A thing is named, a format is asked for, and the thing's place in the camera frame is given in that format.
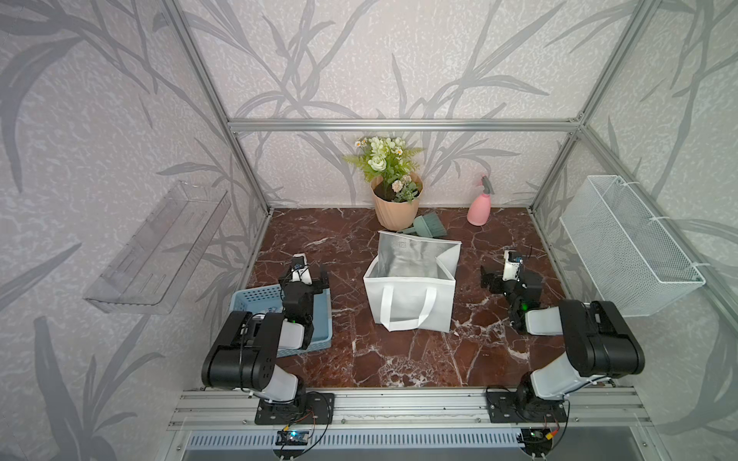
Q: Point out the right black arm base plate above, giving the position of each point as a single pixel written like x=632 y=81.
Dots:
x=513 y=407

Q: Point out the left controller circuit board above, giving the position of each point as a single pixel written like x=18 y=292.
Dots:
x=293 y=438

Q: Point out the white insulated delivery bag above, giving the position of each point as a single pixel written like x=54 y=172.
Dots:
x=410 y=284

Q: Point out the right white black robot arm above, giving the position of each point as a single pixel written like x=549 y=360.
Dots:
x=598 y=344

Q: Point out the clear plastic wall shelf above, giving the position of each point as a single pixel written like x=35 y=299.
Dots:
x=149 y=275

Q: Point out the green garden trowel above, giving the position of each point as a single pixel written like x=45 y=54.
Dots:
x=427 y=226

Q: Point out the aluminium front rail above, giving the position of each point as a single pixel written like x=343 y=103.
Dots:
x=385 y=408

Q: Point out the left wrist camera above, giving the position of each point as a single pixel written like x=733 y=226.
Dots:
x=300 y=266

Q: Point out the right controller circuit board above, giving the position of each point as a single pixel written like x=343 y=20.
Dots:
x=536 y=436

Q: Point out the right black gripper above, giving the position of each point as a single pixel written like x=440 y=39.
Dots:
x=487 y=279

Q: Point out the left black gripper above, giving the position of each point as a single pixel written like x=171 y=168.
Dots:
x=324 y=282

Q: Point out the white wire mesh basket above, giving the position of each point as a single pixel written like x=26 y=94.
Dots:
x=631 y=258

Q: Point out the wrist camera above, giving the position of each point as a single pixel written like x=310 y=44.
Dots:
x=512 y=265
x=300 y=266

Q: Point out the controller circuit board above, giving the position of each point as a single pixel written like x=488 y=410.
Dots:
x=536 y=436
x=293 y=438

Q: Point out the pink spray bottle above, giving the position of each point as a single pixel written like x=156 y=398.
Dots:
x=479 y=211

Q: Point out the light blue plastic basket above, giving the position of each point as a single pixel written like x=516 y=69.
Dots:
x=268 y=298

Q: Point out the potted white flower plant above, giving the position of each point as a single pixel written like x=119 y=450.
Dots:
x=388 y=165

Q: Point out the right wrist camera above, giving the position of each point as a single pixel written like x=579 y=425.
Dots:
x=512 y=265

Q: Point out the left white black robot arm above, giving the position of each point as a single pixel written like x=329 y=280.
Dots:
x=265 y=322

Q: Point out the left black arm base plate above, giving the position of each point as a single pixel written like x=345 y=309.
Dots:
x=313 y=408

